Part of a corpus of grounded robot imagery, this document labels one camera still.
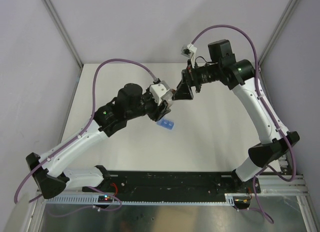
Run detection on aluminium frame post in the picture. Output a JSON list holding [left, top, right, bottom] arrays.
[[256, 0, 305, 72], [41, 0, 84, 69]]

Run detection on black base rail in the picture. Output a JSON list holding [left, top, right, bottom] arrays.
[[97, 170, 261, 203]]

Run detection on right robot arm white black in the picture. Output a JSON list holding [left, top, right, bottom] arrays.
[[173, 40, 300, 192]]

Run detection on white slotted cable duct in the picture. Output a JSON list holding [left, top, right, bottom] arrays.
[[43, 191, 237, 207]]

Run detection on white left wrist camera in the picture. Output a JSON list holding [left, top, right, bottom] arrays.
[[149, 81, 173, 106]]

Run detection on aluminium frame post right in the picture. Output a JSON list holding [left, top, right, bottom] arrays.
[[256, 0, 305, 72]]

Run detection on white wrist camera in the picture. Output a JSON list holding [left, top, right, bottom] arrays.
[[181, 43, 197, 66], [149, 81, 173, 106]]

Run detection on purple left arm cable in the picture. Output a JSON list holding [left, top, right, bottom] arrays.
[[13, 58, 161, 205]]

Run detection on blue weekly pill organizer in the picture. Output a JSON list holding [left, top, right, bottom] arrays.
[[156, 118, 175, 130]]

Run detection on aluminium frame post left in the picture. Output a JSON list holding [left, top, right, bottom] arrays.
[[41, 0, 84, 69]]

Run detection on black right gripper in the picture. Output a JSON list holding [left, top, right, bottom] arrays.
[[172, 59, 221, 101]]

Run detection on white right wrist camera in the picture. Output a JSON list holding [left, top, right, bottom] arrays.
[[181, 43, 197, 66]]

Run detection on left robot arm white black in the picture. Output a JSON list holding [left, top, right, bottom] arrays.
[[26, 81, 173, 199]]

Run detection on small electronics board with leds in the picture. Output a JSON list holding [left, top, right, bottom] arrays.
[[98, 195, 114, 203]]

